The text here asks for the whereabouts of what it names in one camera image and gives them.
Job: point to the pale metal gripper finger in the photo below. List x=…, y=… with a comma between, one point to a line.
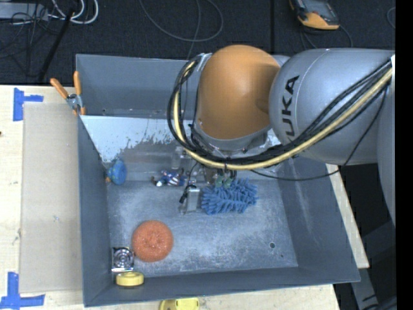
x=178, y=160
x=191, y=201

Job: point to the small blue white toy figure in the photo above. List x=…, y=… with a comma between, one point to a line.
x=170, y=179

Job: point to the blue noodle duster cloth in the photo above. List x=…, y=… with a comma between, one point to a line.
x=229, y=197

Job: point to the grey metal bin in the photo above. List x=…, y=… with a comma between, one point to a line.
x=209, y=244

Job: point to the orange round scrubber pad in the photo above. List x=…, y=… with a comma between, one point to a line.
x=152, y=241

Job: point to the blue round toy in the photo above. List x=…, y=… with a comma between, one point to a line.
x=117, y=172

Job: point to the square shiny metal part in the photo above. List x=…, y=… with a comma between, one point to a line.
x=122, y=259

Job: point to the pale flat board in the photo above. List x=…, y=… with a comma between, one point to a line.
x=51, y=199

